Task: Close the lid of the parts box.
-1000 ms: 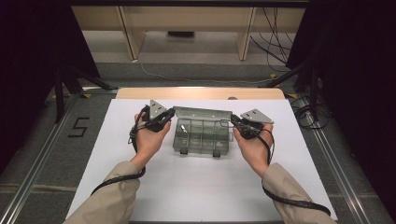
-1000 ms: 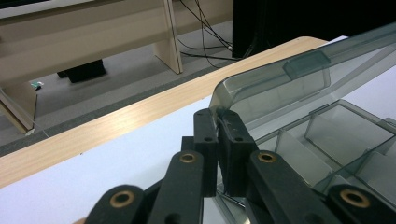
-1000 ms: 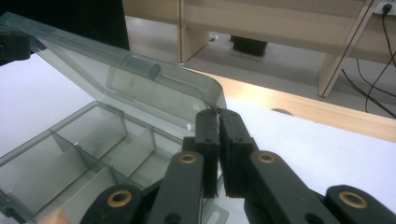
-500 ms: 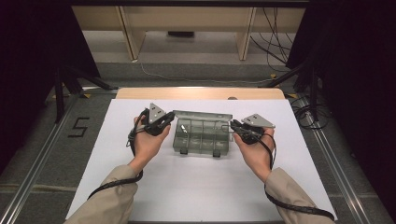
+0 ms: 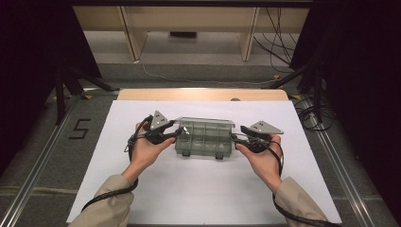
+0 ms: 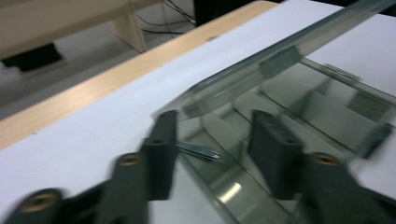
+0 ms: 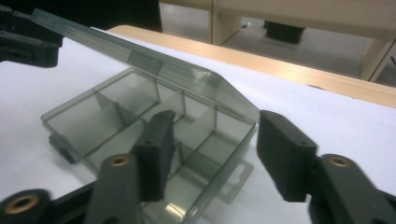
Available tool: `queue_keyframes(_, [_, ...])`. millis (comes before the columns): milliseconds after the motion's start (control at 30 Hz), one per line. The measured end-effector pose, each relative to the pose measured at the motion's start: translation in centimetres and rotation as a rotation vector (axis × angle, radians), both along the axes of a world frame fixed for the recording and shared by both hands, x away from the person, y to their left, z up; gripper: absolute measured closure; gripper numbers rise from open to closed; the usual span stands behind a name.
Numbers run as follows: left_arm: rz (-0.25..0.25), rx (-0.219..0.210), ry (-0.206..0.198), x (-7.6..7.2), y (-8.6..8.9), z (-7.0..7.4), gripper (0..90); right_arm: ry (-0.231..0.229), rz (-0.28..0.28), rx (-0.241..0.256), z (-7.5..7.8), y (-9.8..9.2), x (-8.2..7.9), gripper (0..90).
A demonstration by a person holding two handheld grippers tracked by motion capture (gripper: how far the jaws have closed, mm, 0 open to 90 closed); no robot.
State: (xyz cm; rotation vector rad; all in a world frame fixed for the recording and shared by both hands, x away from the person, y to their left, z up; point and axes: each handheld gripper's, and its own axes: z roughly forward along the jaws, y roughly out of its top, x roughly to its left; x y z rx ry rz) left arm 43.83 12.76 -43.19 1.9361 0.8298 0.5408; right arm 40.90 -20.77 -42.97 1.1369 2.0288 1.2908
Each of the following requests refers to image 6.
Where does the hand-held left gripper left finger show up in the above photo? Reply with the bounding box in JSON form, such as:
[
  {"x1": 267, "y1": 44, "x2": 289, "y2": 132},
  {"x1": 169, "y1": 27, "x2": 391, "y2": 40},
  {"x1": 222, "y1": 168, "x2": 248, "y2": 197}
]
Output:
[{"x1": 140, "y1": 109, "x2": 180, "y2": 202}]

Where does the beige desk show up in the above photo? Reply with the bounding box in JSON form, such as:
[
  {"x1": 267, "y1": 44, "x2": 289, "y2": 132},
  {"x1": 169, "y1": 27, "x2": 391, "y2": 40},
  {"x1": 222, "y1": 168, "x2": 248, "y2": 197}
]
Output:
[{"x1": 0, "y1": 0, "x2": 164, "y2": 62}]

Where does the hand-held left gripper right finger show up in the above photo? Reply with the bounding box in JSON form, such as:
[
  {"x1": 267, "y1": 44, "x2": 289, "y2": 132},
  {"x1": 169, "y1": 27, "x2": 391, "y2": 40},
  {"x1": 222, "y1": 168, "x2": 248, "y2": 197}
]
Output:
[{"x1": 247, "y1": 109, "x2": 305, "y2": 201}]

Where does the black curtain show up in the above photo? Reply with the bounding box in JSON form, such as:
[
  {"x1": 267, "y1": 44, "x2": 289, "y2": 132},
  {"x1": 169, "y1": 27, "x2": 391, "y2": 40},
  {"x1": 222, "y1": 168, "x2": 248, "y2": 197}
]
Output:
[{"x1": 192, "y1": 0, "x2": 283, "y2": 28}]

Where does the grey transparent compartment box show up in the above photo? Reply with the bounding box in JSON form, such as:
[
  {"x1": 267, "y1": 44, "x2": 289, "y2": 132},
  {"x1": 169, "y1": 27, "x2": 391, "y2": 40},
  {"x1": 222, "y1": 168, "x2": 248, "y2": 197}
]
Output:
[{"x1": 151, "y1": 0, "x2": 396, "y2": 224}]

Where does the black cable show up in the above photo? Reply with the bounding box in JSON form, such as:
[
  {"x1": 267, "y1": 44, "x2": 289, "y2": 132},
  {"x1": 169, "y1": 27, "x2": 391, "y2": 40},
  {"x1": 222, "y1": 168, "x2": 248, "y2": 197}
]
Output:
[
  {"x1": 160, "y1": 0, "x2": 198, "y2": 26},
  {"x1": 136, "y1": 15, "x2": 188, "y2": 35}
]

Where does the black box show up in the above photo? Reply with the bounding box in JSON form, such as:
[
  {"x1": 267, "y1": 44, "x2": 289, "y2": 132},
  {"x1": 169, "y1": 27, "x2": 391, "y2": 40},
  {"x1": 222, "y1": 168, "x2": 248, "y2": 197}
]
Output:
[{"x1": 1, "y1": 42, "x2": 64, "y2": 73}]

